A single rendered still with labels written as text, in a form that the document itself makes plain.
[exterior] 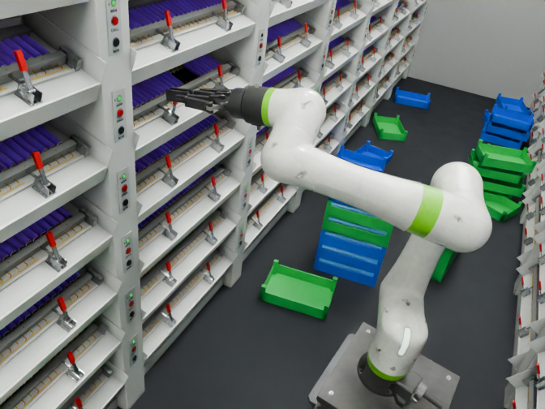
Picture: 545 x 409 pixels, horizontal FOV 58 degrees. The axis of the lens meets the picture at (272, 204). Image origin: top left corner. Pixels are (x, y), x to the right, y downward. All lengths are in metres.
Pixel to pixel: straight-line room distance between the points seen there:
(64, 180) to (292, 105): 0.52
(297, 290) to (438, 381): 0.85
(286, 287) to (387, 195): 1.25
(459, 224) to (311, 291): 1.25
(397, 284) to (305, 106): 0.62
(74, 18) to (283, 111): 0.47
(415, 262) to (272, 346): 0.82
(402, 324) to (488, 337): 1.04
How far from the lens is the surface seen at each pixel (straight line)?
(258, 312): 2.15
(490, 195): 3.37
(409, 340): 1.39
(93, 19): 1.08
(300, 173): 1.09
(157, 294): 1.70
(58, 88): 1.06
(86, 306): 1.40
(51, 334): 1.35
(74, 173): 1.16
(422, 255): 1.40
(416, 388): 1.54
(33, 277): 1.21
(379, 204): 1.10
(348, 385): 1.54
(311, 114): 1.13
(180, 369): 1.95
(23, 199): 1.09
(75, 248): 1.26
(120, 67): 1.15
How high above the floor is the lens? 1.55
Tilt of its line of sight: 34 degrees down
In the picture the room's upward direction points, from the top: 8 degrees clockwise
